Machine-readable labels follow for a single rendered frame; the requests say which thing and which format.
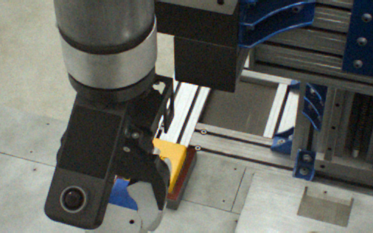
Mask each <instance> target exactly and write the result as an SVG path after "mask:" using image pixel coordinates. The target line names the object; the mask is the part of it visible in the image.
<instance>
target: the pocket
mask: <svg viewBox="0 0 373 233"><path fill-rule="evenodd" d="M353 202H354V198H351V201H347V200H344V199H341V198H336V197H332V196H329V195H324V194H321V193H318V192H313V191H309V190H308V187H304V191H303V193H302V199H301V203H300V207H299V210H298V213H297V215H299V216H302V217H305V218H310V219H313V220H319V221H321V222H324V223H329V224H332V225H336V226H341V227H344V228H347V226H348V222H349V216H350V213H351V210H352V205H353Z"/></svg>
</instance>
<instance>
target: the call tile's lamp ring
mask: <svg viewBox="0 0 373 233"><path fill-rule="evenodd" d="M186 152H188V153H189V154H188V156H187V158H186V161H185V165H184V168H183V170H182V172H181V175H180V177H179V179H178V183H177V184H176V187H175V189H174V191H173V194H170V193H167V197H166V198H168V199H171V200H174V201H176V200H177V198H178V195H179V192H180V191H181V188H182V186H183V184H184V181H185V177H186V174H187V171H188V169H189V167H190V165H191V163H192V160H193V157H194V155H195V152H196V149H193V148H186ZM118 178H119V179H122V177H121V176H118V175H117V176H116V179H115V181H114V184H115V182H116V180H117V179H118ZM114 184H113V185H114Z"/></svg>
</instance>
